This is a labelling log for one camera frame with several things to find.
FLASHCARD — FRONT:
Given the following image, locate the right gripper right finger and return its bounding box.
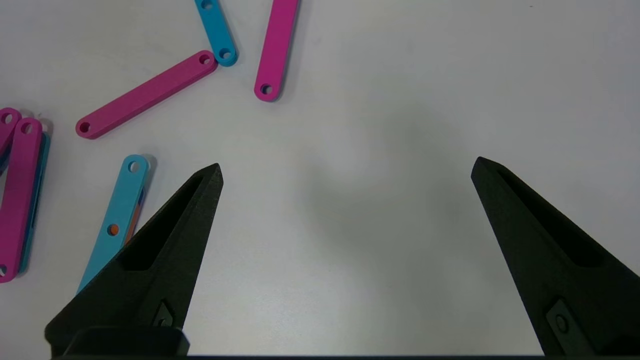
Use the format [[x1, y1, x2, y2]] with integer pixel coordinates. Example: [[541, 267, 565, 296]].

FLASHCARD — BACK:
[[470, 156, 640, 357]]

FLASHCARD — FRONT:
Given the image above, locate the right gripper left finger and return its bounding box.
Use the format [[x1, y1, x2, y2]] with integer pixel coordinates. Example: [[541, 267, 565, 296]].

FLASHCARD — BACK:
[[44, 163, 224, 358]]

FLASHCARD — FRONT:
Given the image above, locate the long pink bar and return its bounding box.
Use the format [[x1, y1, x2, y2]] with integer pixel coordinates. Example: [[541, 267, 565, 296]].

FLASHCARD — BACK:
[[0, 107, 23, 162], [75, 50, 219, 140], [0, 117, 52, 284]]

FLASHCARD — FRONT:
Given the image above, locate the short blue three-hole bar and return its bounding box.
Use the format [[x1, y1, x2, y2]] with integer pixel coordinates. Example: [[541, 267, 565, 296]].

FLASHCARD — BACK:
[[194, 0, 239, 68]]

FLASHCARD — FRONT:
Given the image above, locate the pink bar with purple underside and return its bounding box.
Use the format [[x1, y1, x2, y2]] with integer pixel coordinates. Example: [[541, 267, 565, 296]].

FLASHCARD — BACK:
[[253, 0, 301, 103]]

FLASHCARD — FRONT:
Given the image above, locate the long blue bar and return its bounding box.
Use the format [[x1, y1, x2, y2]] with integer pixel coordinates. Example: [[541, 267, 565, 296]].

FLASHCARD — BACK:
[[76, 154, 152, 294]]

